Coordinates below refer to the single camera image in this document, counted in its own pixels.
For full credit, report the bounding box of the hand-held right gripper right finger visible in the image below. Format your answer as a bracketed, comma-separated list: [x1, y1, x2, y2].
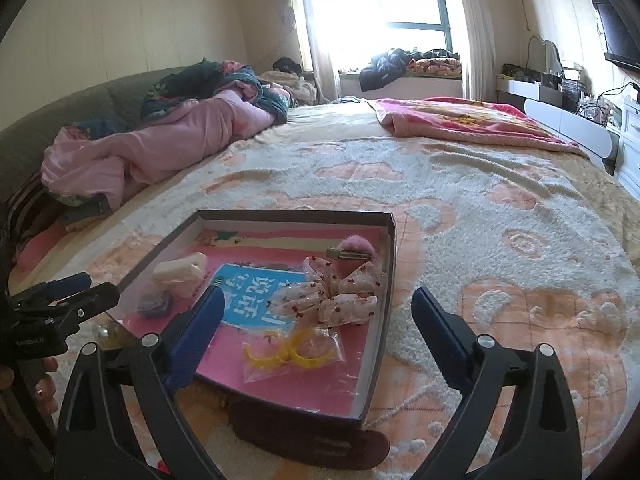
[411, 286, 583, 480]

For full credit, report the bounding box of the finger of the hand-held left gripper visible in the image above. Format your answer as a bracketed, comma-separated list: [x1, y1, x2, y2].
[10, 272, 92, 311]
[30, 281, 121, 333]

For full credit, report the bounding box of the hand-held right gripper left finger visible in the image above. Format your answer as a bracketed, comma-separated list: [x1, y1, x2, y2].
[52, 284, 226, 480]

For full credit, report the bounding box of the small blue hair clip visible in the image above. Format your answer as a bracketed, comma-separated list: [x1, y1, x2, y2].
[136, 290, 173, 320]

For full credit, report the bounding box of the cream hair claw clip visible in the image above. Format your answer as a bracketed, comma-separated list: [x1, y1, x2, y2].
[152, 252, 208, 299]

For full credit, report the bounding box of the dark shallow cardboard box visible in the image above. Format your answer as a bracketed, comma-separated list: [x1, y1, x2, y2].
[102, 209, 398, 433]

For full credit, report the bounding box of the cream dotted bow hair clip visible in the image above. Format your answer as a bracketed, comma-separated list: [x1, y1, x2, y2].
[265, 256, 388, 330]

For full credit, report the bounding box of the packet of yellow hoops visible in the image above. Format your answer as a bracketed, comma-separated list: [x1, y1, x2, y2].
[240, 327, 346, 386]

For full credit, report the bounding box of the pink fuzzy hair clip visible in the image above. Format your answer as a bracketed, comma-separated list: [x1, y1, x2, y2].
[326, 240, 376, 264]

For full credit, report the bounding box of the person's left hand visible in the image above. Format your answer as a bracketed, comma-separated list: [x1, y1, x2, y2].
[0, 357, 60, 416]

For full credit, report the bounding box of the clear bead hair accessory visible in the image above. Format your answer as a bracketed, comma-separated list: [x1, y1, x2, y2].
[96, 322, 122, 346]

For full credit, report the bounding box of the pink pillow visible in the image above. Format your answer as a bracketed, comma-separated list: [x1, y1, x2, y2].
[12, 220, 71, 271]

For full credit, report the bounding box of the dark striped pillow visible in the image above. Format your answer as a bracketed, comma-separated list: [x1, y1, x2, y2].
[5, 170, 66, 246]

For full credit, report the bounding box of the pink and blue book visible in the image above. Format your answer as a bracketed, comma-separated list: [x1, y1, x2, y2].
[195, 227, 386, 411]

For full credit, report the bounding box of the cream pink patterned bedspread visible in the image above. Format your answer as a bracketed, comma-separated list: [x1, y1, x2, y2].
[0, 102, 640, 480]

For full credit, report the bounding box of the pink quilt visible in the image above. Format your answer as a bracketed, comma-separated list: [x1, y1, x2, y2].
[41, 87, 278, 209]

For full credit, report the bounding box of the green upholstered headboard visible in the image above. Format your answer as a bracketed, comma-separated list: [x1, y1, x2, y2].
[0, 66, 201, 186]

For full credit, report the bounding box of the pink printed blanket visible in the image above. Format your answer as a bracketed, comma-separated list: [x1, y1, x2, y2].
[367, 97, 586, 154]

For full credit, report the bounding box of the white grey dressing table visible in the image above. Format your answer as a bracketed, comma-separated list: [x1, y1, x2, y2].
[495, 77, 621, 171]

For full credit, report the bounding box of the dark floral duvet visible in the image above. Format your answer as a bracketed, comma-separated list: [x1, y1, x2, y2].
[140, 59, 291, 124]

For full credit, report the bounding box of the white window seat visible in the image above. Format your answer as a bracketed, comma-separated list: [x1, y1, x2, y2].
[340, 70, 464, 101]

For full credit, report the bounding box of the cream cloth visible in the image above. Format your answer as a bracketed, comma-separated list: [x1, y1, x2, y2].
[257, 70, 319, 106]

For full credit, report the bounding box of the white drawer cabinet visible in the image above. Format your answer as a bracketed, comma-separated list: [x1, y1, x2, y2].
[612, 97, 640, 189]

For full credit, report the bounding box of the black cosmetic organizer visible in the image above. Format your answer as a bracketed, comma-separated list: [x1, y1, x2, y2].
[540, 67, 586, 111]

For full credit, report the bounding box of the floral blanket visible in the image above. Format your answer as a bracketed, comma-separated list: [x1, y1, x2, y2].
[407, 49, 463, 79]

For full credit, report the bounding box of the dark puffer jacket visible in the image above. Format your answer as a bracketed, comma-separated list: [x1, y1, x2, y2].
[359, 48, 411, 92]

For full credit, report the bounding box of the arched table mirror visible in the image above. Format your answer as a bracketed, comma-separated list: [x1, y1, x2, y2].
[527, 36, 563, 74]

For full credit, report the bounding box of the sheer white curtain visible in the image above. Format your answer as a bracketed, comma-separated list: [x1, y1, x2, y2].
[285, 0, 342, 104]
[447, 0, 496, 103]

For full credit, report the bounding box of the window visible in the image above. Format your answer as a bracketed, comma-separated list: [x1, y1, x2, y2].
[305, 0, 451, 69]

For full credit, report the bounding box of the black wall television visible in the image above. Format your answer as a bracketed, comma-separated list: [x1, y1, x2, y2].
[591, 0, 640, 72]

